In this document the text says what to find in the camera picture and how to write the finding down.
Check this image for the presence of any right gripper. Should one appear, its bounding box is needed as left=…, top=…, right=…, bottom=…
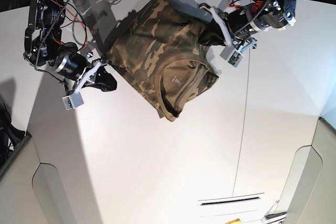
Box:
left=62, top=52, right=118, bottom=96

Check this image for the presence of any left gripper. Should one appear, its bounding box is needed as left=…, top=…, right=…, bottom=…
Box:
left=198, top=3, right=257, bottom=51

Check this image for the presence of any camouflage T-shirt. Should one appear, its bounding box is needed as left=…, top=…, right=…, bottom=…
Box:
left=102, top=0, right=219, bottom=122

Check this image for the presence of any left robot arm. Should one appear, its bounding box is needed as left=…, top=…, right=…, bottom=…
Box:
left=198, top=0, right=297, bottom=49

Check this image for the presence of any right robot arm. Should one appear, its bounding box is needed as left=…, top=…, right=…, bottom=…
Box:
left=23, top=0, right=117, bottom=95

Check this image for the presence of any black equipment at left edge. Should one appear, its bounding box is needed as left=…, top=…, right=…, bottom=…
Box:
left=1, top=104, right=26, bottom=160

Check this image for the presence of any yellow orange object bottom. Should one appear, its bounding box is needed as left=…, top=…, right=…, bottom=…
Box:
left=226, top=219, right=241, bottom=224

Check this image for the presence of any grey flat tool bottom right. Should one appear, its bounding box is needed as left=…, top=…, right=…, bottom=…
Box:
left=261, top=200, right=287, bottom=224

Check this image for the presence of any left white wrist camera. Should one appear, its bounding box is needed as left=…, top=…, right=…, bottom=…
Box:
left=220, top=46, right=244, bottom=68

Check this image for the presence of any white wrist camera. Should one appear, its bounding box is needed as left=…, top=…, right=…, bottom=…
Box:
left=62, top=93, right=84, bottom=111
left=220, top=46, right=244, bottom=68

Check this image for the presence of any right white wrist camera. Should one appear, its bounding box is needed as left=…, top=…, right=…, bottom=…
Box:
left=62, top=93, right=84, bottom=111

